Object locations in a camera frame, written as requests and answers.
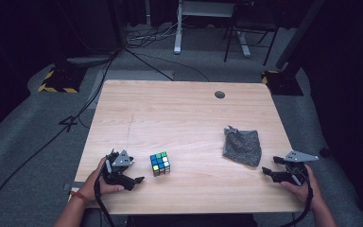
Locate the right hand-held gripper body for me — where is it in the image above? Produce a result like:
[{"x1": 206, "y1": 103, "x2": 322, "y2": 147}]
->
[{"x1": 280, "y1": 150, "x2": 320, "y2": 186}]

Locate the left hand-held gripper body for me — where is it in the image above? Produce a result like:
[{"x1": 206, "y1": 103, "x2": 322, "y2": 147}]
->
[{"x1": 102, "y1": 148, "x2": 136, "y2": 192}]

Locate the colourful puzzle cube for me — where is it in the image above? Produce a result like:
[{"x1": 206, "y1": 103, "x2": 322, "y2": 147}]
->
[{"x1": 149, "y1": 151, "x2": 171, "y2": 178}]

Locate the grey drawstring pouch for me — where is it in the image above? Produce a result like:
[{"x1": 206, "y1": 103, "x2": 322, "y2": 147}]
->
[{"x1": 222, "y1": 125, "x2": 263, "y2": 168}]

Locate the person's right hand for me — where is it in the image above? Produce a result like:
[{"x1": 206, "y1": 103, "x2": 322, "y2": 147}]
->
[{"x1": 279, "y1": 164, "x2": 325, "y2": 209}]

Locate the person's left hand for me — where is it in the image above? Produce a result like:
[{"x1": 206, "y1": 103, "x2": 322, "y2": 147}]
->
[{"x1": 86, "y1": 156, "x2": 126, "y2": 202}]

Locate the red wrist band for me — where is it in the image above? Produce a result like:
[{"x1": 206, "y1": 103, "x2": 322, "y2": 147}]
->
[{"x1": 70, "y1": 189, "x2": 90, "y2": 203}]

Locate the grey floor tape piece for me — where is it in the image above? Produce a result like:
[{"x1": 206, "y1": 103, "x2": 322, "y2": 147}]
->
[{"x1": 61, "y1": 181, "x2": 85, "y2": 192}]

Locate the person's dark clothing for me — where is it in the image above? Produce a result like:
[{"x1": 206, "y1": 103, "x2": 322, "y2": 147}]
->
[{"x1": 84, "y1": 207, "x2": 259, "y2": 227}]

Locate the yellow-black striped stand base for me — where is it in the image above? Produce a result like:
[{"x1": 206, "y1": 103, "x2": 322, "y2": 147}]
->
[
  {"x1": 260, "y1": 69, "x2": 304, "y2": 96},
  {"x1": 37, "y1": 64, "x2": 88, "y2": 94}
]

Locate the black chair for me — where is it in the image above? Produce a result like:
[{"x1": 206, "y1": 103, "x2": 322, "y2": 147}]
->
[{"x1": 223, "y1": 0, "x2": 280, "y2": 67}]

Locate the right hand-held gripper cable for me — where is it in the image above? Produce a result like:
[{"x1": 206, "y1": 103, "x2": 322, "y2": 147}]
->
[{"x1": 280, "y1": 181, "x2": 315, "y2": 227}]

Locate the hand-held gripper cable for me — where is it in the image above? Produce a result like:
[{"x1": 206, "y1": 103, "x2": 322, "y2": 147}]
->
[
  {"x1": 280, "y1": 181, "x2": 315, "y2": 227},
  {"x1": 94, "y1": 164, "x2": 116, "y2": 227}
]

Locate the left hand-held gripper cable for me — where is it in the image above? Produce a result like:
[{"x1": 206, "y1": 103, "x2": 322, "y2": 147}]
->
[{"x1": 94, "y1": 164, "x2": 116, "y2": 227}]

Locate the long black floor cable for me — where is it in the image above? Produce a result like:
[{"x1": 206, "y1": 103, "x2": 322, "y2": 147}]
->
[{"x1": 0, "y1": 51, "x2": 119, "y2": 225}]

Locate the thin black floor cable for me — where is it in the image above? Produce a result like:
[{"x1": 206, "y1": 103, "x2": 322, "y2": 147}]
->
[{"x1": 124, "y1": 46, "x2": 211, "y2": 82}]

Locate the bundle of floor cables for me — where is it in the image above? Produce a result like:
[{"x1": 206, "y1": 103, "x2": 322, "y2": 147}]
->
[{"x1": 126, "y1": 20, "x2": 179, "y2": 49}]

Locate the dark slanted stand post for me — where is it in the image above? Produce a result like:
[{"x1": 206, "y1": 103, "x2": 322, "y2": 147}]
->
[{"x1": 275, "y1": 0, "x2": 326, "y2": 71}]

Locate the white desk frame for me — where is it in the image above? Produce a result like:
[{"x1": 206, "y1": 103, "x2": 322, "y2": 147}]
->
[{"x1": 173, "y1": 0, "x2": 251, "y2": 58}]

